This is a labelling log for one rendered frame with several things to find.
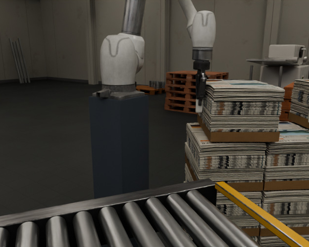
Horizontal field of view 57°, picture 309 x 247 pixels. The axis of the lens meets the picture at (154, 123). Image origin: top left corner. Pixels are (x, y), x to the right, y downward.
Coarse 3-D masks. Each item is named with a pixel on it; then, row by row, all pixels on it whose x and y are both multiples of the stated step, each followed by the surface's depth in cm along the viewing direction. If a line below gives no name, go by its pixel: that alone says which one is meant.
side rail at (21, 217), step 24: (144, 192) 84; (168, 192) 84; (216, 192) 89; (0, 216) 72; (24, 216) 72; (48, 216) 72; (72, 216) 74; (96, 216) 76; (120, 216) 79; (72, 240) 75
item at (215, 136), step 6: (204, 126) 133; (216, 132) 118; (222, 132) 118; (228, 132) 117; (234, 132) 117; (240, 132) 117; (246, 132) 117; (252, 132) 117; (258, 132) 117; (264, 132) 118; (270, 132) 118; (276, 132) 118; (210, 138) 118; (216, 138) 118; (222, 138) 118; (228, 138) 118; (234, 138) 118; (240, 138) 118; (246, 138) 118; (252, 138) 118; (258, 138) 118; (264, 138) 118; (270, 138) 118; (276, 138) 118
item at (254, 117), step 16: (208, 96) 126; (224, 96) 114; (240, 96) 114; (256, 96) 114; (272, 96) 114; (208, 112) 122; (224, 112) 116; (240, 112) 116; (256, 112) 116; (272, 112) 116; (208, 128) 123; (224, 128) 118; (240, 128) 118; (256, 128) 118; (272, 128) 118
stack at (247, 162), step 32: (192, 128) 143; (288, 128) 142; (192, 160) 138; (224, 160) 121; (256, 160) 122; (288, 160) 124; (256, 192) 126; (288, 192) 127; (256, 224) 130; (288, 224) 131
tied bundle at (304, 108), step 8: (296, 80) 151; (304, 80) 144; (296, 88) 150; (304, 88) 143; (296, 96) 150; (304, 96) 143; (296, 104) 150; (304, 104) 143; (296, 112) 151; (304, 112) 144
